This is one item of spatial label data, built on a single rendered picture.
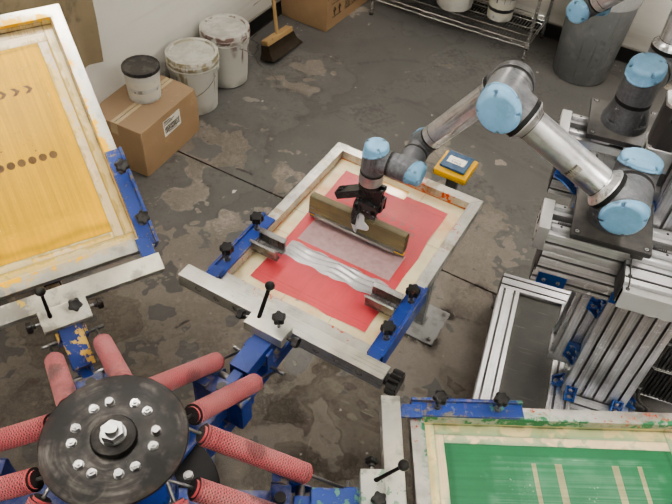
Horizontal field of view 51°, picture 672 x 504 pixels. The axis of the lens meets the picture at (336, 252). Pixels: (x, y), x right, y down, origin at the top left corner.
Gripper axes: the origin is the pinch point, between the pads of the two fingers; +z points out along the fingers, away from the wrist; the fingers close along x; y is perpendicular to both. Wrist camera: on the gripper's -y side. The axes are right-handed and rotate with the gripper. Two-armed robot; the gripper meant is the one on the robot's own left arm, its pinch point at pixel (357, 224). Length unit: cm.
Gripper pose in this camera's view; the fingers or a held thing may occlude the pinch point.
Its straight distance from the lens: 232.1
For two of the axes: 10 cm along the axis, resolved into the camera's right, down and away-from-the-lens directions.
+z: -0.9, 6.6, 7.4
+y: 8.6, 4.3, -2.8
